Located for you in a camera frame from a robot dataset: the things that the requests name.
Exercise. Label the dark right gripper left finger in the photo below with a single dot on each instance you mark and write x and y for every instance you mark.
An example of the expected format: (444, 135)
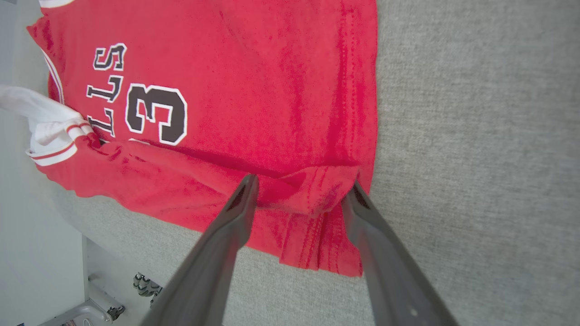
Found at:
(213, 262)

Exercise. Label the grey fabric sofa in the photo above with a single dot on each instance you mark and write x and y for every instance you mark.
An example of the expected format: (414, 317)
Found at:
(476, 181)

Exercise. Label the grey treaded caster wheel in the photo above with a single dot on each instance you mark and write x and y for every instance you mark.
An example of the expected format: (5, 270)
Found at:
(147, 285)

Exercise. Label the grey metal partition foot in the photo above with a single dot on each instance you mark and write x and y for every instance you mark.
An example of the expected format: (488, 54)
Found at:
(81, 314)

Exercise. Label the black caster wheel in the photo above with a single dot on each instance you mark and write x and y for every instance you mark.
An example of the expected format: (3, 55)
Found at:
(116, 313)

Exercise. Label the red basketball jersey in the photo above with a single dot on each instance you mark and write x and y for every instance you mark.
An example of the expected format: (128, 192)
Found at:
(249, 90)

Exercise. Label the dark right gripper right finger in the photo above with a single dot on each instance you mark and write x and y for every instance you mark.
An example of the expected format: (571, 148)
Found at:
(389, 280)

